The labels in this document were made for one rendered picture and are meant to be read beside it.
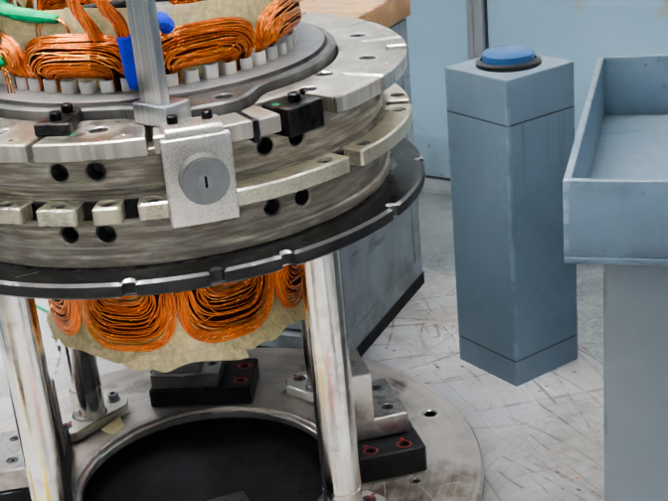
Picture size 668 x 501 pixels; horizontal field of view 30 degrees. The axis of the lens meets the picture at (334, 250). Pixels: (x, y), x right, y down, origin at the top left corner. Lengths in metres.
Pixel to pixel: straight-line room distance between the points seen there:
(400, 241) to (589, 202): 0.54
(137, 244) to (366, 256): 0.43
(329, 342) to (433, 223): 2.79
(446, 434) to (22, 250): 0.36
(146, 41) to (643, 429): 0.36
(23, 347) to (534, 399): 0.43
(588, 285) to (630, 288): 2.39
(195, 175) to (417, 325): 0.54
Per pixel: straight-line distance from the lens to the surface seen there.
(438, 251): 3.33
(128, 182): 0.66
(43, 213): 0.66
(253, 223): 0.68
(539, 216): 0.98
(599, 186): 0.61
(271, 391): 0.99
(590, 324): 2.91
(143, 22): 0.64
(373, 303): 1.10
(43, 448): 0.78
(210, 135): 0.63
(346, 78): 0.71
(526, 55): 0.96
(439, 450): 0.90
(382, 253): 1.11
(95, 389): 0.97
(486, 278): 1.00
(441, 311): 1.15
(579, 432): 0.96
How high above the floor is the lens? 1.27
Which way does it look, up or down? 22 degrees down
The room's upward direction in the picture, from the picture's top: 5 degrees counter-clockwise
